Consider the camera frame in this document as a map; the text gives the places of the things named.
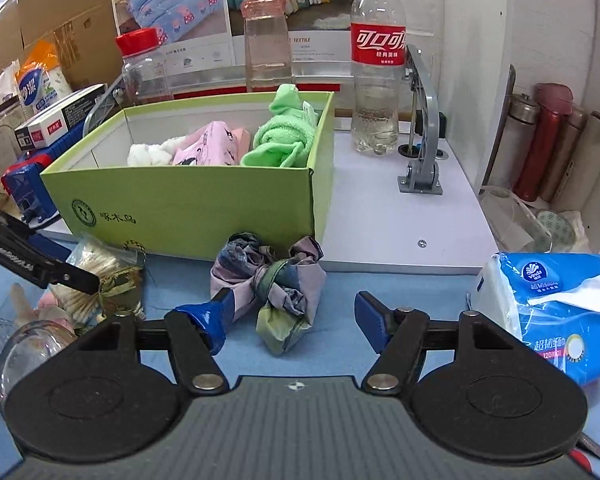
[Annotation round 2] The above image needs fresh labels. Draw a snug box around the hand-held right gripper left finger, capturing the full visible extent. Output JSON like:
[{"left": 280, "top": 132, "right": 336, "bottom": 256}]
[{"left": 72, "top": 287, "right": 238, "bottom": 396}]

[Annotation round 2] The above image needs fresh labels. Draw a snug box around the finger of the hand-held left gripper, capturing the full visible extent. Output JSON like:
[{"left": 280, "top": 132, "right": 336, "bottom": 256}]
[{"left": 0, "top": 200, "right": 101, "bottom": 296}]

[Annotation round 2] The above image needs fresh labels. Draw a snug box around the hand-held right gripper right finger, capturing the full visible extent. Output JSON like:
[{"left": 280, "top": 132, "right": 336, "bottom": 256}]
[{"left": 354, "top": 290, "right": 521, "bottom": 396}]

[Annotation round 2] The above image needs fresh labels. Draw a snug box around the zip bag of cotton swabs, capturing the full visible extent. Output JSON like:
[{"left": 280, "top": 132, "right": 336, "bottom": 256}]
[{"left": 47, "top": 232, "right": 146, "bottom": 321}]

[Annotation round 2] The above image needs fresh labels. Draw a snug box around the grey purple patterned cloth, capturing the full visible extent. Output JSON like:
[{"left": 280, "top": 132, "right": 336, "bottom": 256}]
[{"left": 210, "top": 232, "right": 327, "bottom": 357}]

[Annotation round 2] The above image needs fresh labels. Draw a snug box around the green cardboard box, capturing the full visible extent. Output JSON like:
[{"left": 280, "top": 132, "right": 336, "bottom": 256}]
[{"left": 40, "top": 91, "right": 337, "bottom": 261}]

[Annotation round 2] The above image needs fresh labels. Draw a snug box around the white cloth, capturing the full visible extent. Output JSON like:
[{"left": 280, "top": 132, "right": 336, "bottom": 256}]
[{"left": 127, "top": 136, "right": 188, "bottom": 167}]

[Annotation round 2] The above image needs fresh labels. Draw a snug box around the pink tissue packet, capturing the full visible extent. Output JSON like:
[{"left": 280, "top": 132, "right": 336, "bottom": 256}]
[{"left": 172, "top": 121, "right": 251, "bottom": 167}]

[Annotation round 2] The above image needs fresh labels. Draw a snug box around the green towel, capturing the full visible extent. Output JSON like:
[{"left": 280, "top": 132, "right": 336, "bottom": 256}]
[{"left": 240, "top": 84, "right": 321, "bottom": 168}]

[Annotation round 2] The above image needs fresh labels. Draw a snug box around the white pink plush toy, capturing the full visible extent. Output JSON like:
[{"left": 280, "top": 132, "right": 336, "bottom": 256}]
[{"left": 10, "top": 282, "right": 81, "bottom": 331}]

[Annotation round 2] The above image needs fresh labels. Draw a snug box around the blue printed tablecloth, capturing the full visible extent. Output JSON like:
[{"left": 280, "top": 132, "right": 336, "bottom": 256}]
[{"left": 0, "top": 245, "right": 600, "bottom": 461}]

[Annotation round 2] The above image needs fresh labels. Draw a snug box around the printed glass mug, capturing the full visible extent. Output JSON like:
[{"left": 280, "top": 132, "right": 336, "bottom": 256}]
[{"left": 0, "top": 320, "right": 81, "bottom": 411}]

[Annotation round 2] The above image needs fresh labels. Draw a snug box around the blue machine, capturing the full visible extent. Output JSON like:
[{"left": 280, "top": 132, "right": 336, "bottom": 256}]
[{"left": 1, "top": 122, "right": 88, "bottom": 226}]

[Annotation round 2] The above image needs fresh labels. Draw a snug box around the white riser board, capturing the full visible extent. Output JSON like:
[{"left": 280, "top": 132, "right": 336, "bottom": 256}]
[{"left": 42, "top": 130, "right": 501, "bottom": 277}]

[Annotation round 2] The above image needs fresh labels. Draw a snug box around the tall clear plastic container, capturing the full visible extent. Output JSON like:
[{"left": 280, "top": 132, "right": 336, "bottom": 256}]
[{"left": 0, "top": 97, "right": 23, "bottom": 171}]

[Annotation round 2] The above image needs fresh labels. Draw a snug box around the black white red carton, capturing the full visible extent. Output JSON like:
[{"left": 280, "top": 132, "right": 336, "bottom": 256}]
[{"left": 14, "top": 83, "right": 108, "bottom": 150}]

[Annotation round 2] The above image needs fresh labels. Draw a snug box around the clear plastic tub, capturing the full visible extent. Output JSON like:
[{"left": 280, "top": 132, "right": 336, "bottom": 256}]
[{"left": 480, "top": 185, "right": 553, "bottom": 256}]

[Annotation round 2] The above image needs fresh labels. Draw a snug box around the blue tissue pack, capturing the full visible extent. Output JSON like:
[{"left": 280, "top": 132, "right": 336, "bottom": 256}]
[{"left": 467, "top": 252, "right": 600, "bottom": 388}]

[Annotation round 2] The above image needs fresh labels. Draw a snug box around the orange blue wipes packet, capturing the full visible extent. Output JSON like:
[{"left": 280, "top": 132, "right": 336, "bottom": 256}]
[{"left": 15, "top": 41, "right": 73, "bottom": 111}]

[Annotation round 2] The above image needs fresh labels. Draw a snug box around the white plastic bag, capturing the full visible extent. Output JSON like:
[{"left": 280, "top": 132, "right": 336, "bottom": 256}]
[{"left": 0, "top": 60, "right": 23, "bottom": 108}]

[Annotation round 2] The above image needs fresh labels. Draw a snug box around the plastic jar red lid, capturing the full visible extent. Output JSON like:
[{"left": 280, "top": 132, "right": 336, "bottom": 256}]
[{"left": 115, "top": 28, "right": 175, "bottom": 106}]

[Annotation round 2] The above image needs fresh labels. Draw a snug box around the silver thermos flask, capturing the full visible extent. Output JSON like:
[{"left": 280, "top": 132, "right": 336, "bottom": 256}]
[{"left": 482, "top": 92, "right": 541, "bottom": 193}]

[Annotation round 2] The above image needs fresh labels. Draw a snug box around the red thermos flask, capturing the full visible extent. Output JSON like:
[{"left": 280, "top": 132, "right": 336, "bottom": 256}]
[{"left": 512, "top": 83, "right": 574, "bottom": 203}]

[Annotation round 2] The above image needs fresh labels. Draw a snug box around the beige thermos flask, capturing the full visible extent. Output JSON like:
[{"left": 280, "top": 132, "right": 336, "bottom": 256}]
[{"left": 539, "top": 105, "right": 588, "bottom": 206}]

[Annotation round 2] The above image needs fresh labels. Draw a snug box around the brown cardboard box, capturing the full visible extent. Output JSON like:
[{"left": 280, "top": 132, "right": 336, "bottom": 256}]
[{"left": 0, "top": 0, "right": 126, "bottom": 116}]

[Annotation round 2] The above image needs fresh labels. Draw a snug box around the cream thermos flask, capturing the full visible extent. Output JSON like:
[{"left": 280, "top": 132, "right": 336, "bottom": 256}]
[{"left": 555, "top": 111, "right": 600, "bottom": 213}]

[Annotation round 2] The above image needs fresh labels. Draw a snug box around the red label soda bottle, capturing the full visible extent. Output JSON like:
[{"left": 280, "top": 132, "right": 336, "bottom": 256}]
[{"left": 350, "top": 0, "right": 407, "bottom": 157}]

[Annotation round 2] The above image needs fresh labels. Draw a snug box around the glass jar pink lid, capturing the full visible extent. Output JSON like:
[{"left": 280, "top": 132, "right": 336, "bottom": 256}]
[{"left": 240, "top": 0, "right": 293, "bottom": 93}]

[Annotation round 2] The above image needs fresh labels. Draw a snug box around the grey metal bracket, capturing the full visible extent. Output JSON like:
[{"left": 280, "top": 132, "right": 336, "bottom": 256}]
[
  {"left": 82, "top": 72, "right": 126, "bottom": 138},
  {"left": 397, "top": 45, "right": 448, "bottom": 196}
]

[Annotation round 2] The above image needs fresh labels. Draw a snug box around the wall poster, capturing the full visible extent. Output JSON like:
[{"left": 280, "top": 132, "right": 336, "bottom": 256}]
[{"left": 107, "top": 0, "right": 368, "bottom": 68}]

